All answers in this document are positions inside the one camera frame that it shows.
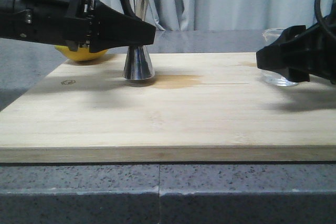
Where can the wooden cutting board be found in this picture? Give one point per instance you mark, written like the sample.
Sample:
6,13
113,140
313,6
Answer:
200,107

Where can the yellow lemon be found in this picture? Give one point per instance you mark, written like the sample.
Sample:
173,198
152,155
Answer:
82,54

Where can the glass measuring beaker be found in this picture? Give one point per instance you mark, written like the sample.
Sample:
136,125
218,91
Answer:
270,36

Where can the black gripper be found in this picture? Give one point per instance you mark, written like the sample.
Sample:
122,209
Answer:
66,23
277,57

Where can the steel cocktail jigger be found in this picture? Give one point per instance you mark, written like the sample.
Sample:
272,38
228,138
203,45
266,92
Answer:
138,65

